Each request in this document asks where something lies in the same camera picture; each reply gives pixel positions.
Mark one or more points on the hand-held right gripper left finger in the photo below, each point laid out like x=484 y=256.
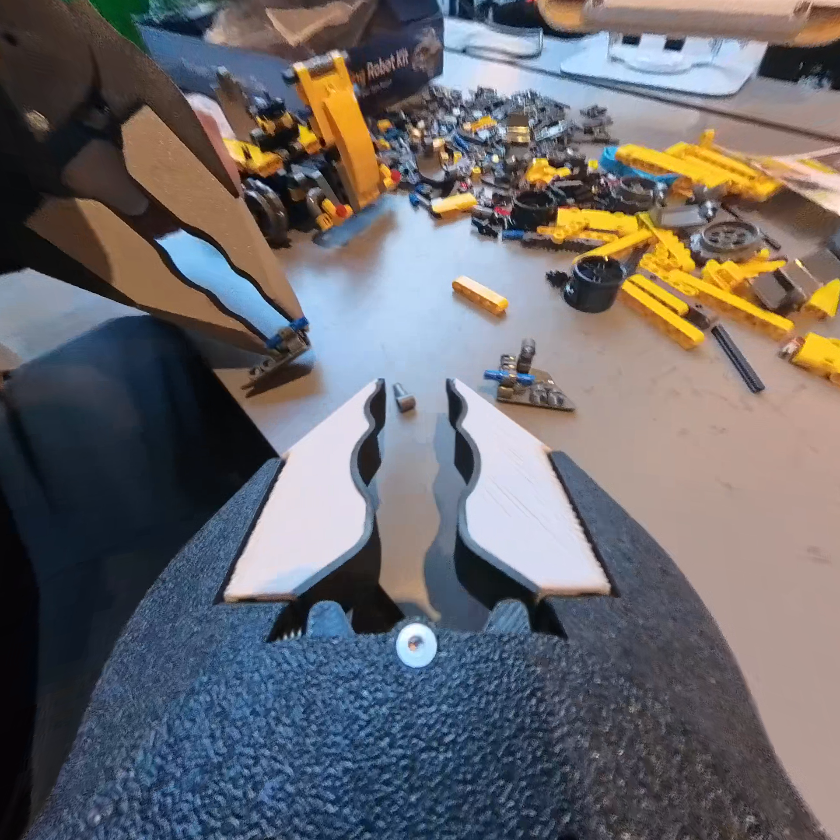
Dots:
x=302 y=518

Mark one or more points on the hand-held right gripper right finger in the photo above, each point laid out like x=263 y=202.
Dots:
x=531 y=518

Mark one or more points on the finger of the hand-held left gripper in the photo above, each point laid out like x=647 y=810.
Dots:
x=197 y=184
x=105 y=249

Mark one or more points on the small grey brick assembly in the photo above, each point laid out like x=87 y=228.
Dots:
x=531 y=387

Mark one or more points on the grey toy connector piece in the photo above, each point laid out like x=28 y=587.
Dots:
x=405 y=398

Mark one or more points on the grey toy panel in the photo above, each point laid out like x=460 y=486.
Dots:
x=282 y=354

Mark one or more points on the grey desk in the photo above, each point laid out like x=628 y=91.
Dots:
x=656 y=492

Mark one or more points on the person's left hand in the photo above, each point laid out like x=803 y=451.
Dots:
x=213 y=141

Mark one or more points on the green object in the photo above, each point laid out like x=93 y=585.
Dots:
x=118 y=16

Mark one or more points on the yellow black toy brick vehicle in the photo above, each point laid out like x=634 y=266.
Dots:
x=334 y=131

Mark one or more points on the yellow toy beam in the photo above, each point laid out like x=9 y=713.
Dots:
x=480 y=295

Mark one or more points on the dark blue cardboard box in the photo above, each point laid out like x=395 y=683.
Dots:
x=400 y=59

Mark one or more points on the black toy wheel hub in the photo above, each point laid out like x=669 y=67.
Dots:
x=594 y=282
x=533 y=210

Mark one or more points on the pile of toy brick pieces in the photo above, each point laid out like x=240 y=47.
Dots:
x=656 y=216

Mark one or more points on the light blue curved toy panel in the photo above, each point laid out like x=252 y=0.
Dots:
x=613 y=161

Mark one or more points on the instruction booklet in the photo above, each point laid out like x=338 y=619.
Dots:
x=807 y=180

